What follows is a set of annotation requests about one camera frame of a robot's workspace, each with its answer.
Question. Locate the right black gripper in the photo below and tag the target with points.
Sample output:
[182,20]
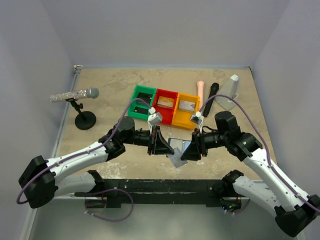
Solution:
[198,146]

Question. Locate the yellow plastic bin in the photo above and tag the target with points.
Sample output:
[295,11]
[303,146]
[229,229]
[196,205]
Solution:
[181,118]

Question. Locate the pink microphone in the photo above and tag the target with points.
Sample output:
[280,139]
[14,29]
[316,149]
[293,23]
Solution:
[200,92]

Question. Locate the silver card in yellow bin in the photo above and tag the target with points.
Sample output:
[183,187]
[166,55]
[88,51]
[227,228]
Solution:
[187,106]

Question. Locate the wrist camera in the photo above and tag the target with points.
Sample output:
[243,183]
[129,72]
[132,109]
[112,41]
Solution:
[154,118]
[198,119]

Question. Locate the black microphone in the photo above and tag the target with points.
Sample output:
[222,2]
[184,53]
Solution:
[213,91]

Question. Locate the glitter silver microphone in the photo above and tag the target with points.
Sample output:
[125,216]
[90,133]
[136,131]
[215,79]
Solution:
[90,93]

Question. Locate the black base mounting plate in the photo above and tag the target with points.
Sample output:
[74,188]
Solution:
[206,192]

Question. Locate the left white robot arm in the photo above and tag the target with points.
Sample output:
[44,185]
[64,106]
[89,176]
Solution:
[43,179]

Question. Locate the grey wedge stand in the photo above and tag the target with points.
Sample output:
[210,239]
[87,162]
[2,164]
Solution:
[229,89]

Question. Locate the black item in green bin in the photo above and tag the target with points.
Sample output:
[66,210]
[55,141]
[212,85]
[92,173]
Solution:
[145,96]

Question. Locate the green plastic bin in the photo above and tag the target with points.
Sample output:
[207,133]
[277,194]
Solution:
[137,90]

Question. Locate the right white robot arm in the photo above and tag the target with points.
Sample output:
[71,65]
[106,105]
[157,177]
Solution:
[292,208]

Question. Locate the black leather card holder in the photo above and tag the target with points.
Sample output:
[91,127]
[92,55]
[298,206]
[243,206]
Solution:
[181,144]

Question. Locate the aluminium frame rail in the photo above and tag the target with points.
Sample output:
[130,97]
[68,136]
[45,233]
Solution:
[31,213]

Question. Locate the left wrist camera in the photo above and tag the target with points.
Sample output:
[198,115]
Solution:
[154,118]

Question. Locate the red plastic bin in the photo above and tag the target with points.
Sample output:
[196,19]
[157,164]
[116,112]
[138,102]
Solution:
[167,113]

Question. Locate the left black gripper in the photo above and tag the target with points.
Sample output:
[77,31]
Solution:
[160,146]

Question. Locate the card in red bin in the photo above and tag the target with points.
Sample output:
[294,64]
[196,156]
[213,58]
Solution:
[165,102]

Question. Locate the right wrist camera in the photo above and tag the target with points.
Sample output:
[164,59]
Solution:
[198,119]

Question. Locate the grey credit card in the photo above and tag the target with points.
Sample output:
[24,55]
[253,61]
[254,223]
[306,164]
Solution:
[140,110]

